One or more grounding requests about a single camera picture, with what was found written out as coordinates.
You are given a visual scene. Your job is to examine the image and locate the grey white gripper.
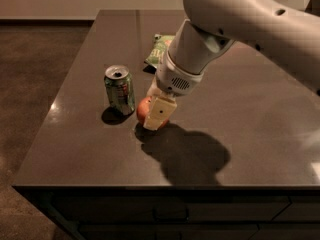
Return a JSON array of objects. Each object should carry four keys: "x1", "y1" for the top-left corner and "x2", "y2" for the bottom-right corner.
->
[{"x1": 143, "y1": 51, "x2": 204, "y2": 131}]

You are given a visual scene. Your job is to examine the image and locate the red apple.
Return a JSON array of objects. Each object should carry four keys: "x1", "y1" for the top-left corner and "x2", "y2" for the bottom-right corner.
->
[{"x1": 135, "y1": 96, "x2": 170, "y2": 130}]

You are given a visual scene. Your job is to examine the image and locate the green chip bag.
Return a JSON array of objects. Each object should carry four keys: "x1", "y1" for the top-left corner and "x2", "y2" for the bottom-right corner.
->
[{"x1": 145, "y1": 34, "x2": 174, "y2": 68}]

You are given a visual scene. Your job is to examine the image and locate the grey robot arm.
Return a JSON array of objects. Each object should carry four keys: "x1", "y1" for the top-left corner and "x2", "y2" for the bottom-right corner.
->
[{"x1": 143, "y1": 0, "x2": 320, "y2": 131}]

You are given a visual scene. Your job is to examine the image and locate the green soda can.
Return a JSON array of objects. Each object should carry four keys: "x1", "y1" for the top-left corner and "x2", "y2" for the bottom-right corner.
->
[{"x1": 104, "y1": 65, "x2": 135, "y2": 116}]

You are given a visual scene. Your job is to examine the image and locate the dark cabinet drawers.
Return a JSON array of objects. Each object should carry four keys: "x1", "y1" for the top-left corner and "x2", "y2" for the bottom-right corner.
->
[{"x1": 15, "y1": 186, "x2": 320, "y2": 240}]

